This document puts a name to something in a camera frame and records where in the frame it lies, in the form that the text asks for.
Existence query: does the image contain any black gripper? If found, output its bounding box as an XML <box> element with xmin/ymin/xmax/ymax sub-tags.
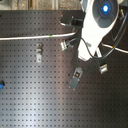
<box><xmin>70</xmin><ymin>67</ymin><xmax>83</xmax><ymax>90</ymax></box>

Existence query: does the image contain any white cable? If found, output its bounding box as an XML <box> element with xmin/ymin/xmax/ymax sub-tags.
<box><xmin>0</xmin><ymin>30</ymin><xmax>128</xmax><ymax>54</ymax></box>

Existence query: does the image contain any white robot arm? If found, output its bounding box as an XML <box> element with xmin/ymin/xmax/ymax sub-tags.
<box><xmin>78</xmin><ymin>0</ymin><xmax>119</xmax><ymax>61</ymax></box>

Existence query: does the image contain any silver connector right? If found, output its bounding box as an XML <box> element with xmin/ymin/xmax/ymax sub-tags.
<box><xmin>99</xmin><ymin>64</ymin><xmax>108</xmax><ymax>74</ymax></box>

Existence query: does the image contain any silver connector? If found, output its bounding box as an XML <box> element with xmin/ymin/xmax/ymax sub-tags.
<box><xmin>60</xmin><ymin>40</ymin><xmax>67</xmax><ymax>51</ymax></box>
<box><xmin>99</xmin><ymin>64</ymin><xmax>108</xmax><ymax>74</ymax></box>

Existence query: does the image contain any silver connector left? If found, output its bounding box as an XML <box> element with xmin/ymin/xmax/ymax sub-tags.
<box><xmin>60</xmin><ymin>40</ymin><xmax>67</xmax><ymax>51</ymax></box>

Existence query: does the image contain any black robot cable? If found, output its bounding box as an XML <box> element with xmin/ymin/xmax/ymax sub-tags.
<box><xmin>65</xmin><ymin>13</ymin><xmax>128</xmax><ymax>61</ymax></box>

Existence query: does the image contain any metal cable clip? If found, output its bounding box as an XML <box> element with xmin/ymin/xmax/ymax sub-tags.
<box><xmin>36</xmin><ymin>43</ymin><xmax>42</xmax><ymax>63</ymax></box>

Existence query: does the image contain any black camera box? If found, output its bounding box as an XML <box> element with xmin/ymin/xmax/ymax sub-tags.
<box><xmin>60</xmin><ymin>16</ymin><xmax>83</xmax><ymax>28</ymax></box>

